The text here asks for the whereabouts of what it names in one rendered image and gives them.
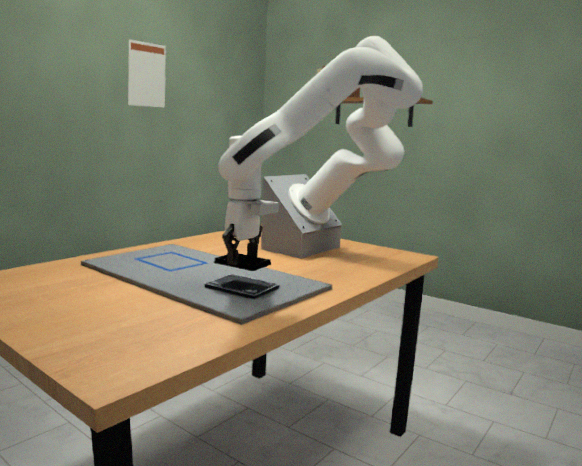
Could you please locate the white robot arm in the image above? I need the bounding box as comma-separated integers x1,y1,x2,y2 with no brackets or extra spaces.
218,36,423,224

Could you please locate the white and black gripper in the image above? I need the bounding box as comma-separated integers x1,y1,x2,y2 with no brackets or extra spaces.
222,198,263,265

